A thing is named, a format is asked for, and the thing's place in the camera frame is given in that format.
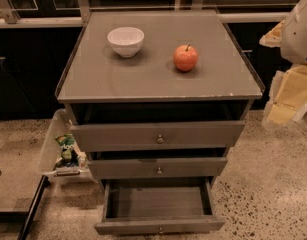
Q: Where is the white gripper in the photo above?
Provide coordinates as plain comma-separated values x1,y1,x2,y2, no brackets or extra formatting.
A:
259,0,307,127

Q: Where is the grey bottom drawer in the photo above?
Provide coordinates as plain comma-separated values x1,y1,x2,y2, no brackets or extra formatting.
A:
95,177,224,235

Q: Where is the grey drawer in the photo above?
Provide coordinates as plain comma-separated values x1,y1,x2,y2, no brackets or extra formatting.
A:
95,177,224,235
71,121,245,152
88,157,227,179

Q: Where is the grey top drawer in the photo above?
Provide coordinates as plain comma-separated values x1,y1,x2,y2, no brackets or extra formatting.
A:
71,121,245,152

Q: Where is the grey wooden drawer cabinet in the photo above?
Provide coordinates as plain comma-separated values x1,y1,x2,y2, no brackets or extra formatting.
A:
54,9,266,185

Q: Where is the grey middle drawer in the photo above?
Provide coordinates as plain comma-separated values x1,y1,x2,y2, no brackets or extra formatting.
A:
88,157,227,179

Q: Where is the red apple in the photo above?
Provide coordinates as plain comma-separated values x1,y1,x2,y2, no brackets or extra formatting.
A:
173,45,199,72

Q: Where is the white ceramic bowl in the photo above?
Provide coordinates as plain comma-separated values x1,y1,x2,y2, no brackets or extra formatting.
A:
107,27,145,58

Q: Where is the green snack bag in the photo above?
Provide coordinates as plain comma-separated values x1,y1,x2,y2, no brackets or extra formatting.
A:
55,133,78,168

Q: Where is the clear plastic bin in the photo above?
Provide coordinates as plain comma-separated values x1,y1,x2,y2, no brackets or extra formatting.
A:
38,109,93,184

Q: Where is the white metal railing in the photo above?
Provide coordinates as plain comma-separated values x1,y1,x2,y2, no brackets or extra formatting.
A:
0,0,300,25

